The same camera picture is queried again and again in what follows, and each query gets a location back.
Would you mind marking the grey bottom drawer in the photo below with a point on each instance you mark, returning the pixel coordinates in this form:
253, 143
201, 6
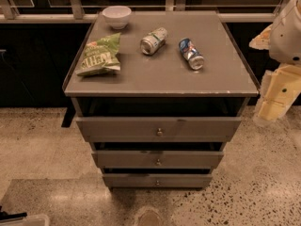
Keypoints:
157, 180

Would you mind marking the grey three-drawer cabinet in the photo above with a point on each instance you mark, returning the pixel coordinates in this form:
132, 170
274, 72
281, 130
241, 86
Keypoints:
164, 85

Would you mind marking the white ceramic bowl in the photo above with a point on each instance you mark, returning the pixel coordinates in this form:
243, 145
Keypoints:
117, 16

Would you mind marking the blue pepsi can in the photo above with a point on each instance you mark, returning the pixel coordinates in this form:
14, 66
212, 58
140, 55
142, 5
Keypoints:
191, 54

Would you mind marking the black object at bottom left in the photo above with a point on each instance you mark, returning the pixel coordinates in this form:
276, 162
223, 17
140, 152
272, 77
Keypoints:
6, 216

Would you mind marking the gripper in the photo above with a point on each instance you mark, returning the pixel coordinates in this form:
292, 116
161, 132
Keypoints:
287, 38

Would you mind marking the silver green soda can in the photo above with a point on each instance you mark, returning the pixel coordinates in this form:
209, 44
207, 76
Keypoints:
153, 41

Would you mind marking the grey drawer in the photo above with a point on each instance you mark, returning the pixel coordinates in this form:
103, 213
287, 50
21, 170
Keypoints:
158, 129
157, 180
157, 159

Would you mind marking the white plastic bin corner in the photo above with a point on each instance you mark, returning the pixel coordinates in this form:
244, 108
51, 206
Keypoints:
34, 220

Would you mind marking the metal window railing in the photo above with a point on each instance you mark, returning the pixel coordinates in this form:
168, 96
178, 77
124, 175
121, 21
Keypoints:
87, 11

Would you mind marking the green chip bag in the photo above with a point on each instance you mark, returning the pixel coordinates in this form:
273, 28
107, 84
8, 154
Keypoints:
100, 56

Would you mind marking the grey top drawer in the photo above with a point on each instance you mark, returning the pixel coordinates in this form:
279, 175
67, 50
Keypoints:
158, 129

